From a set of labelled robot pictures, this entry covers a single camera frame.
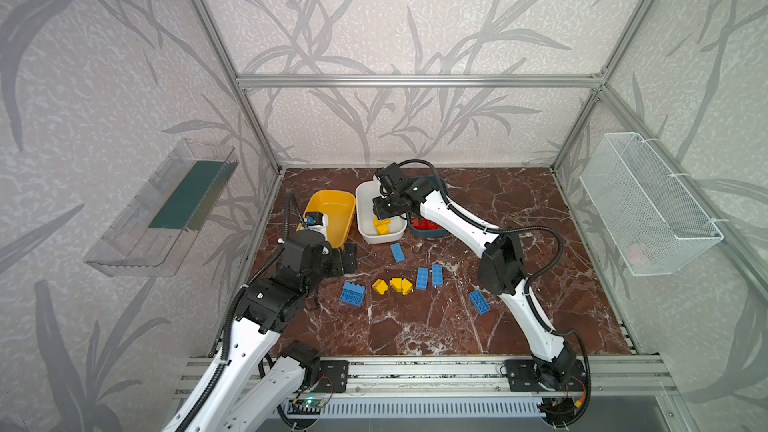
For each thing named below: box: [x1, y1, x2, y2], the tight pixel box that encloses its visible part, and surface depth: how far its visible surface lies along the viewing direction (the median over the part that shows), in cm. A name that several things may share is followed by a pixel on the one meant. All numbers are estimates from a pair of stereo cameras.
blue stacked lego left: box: [340, 282, 366, 308], surface depth 88 cm
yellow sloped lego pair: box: [390, 278, 413, 296], surface depth 88 cm
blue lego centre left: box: [416, 267, 429, 291], surface depth 91 cm
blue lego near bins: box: [390, 243, 406, 263], surface depth 98 cm
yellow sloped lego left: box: [372, 278, 389, 295], surface depth 89 cm
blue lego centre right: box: [432, 264, 443, 286], surface depth 91 cm
